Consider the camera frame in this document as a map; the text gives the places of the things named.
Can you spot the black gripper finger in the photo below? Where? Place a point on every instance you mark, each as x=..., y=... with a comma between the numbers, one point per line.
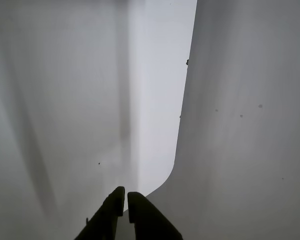
x=150, y=220
x=107, y=217

